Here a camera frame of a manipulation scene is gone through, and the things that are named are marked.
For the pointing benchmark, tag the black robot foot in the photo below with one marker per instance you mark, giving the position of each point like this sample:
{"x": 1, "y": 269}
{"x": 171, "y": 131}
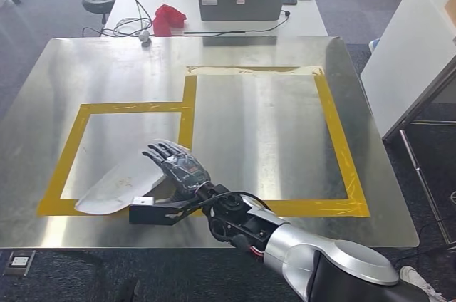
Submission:
{"x": 129, "y": 293}

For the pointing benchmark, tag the metal top workbench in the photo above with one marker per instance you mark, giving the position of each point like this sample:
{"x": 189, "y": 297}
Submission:
{"x": 249, "y": 125}

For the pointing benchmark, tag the large yellow tape frame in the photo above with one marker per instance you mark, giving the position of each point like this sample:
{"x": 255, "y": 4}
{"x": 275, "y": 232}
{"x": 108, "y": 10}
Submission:
{"x": 340, "y": 149}

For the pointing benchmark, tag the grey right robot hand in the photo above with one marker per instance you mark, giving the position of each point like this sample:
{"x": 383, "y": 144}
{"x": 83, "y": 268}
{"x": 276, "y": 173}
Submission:
{"x": 181, "y": 170}

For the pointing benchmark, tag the brown cardboard sheet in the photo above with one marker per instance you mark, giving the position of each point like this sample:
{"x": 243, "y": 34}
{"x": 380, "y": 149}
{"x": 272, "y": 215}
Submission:
{"x": 451, "y": 12}

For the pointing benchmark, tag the small yellow tape frame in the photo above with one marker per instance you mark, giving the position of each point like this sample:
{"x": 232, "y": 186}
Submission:
{"x": 59, "y": 182}

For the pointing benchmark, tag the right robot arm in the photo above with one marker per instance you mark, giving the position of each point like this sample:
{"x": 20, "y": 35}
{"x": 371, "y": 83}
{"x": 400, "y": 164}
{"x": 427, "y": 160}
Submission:
{"x": 320, "y": 257}

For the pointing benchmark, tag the red cloth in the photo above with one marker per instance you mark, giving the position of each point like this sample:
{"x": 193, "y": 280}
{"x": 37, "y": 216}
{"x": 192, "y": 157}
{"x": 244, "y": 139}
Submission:
{"x": 167, "y": 19}

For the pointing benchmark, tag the white table steel legs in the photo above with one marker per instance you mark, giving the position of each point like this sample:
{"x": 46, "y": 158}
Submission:
{"x": 402, "y": 54}

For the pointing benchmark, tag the small white adapter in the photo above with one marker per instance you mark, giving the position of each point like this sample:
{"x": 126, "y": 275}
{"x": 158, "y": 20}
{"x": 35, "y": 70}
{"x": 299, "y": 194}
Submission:
{"x": 144, "y": 35}

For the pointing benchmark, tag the white curved plastic panel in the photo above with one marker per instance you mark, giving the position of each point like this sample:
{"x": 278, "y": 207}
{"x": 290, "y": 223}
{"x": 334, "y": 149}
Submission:
{"x": 117, "y": 186}

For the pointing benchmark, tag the floor socket box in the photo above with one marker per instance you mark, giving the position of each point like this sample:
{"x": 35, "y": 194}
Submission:
{"x": 20, "y": 262}

